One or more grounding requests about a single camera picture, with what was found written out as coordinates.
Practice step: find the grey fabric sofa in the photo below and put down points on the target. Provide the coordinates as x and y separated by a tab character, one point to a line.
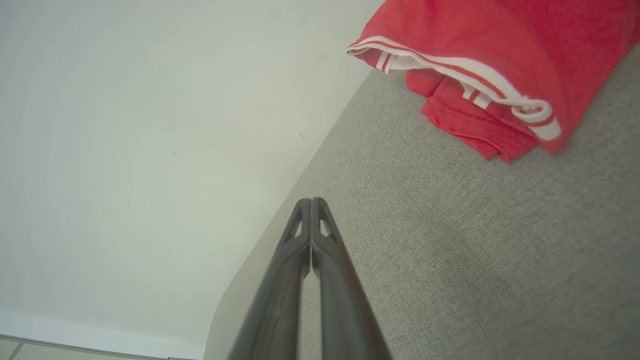
475	250

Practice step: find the red basketball jersey white sleeves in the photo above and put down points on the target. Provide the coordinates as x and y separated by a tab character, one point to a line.
525	35

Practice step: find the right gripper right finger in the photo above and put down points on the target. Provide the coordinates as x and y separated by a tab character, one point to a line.
345	310

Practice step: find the red shorts white side stripe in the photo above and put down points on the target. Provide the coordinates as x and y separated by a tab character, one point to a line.
465	120

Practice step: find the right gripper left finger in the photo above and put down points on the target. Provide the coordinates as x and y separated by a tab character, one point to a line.
277	310

